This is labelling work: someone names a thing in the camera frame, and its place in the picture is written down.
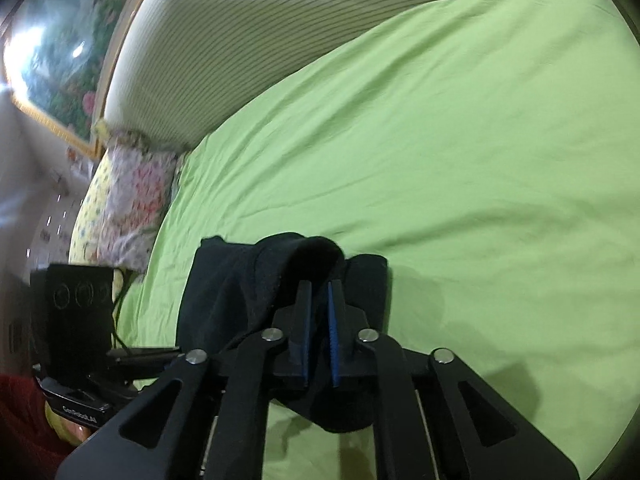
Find black cable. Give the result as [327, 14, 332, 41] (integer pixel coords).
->
[109, 266, 139, 356]

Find gold framed floral painting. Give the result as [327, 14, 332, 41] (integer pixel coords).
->
[1, 0, 143, 158]

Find floral patterned pillow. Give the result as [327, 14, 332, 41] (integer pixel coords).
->
[68, 122, 186, 274]

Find dark navy fleece pants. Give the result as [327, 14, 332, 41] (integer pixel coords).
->
[176, 233, 388, 434]

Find light green bed sheet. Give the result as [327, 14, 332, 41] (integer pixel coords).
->
[117, 0, 639, 478]

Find person's left hand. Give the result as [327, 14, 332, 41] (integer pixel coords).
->
[44, 403, 92, 448]

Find striped white headboard cushion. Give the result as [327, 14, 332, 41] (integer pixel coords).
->
[94, 0, 438, 146]

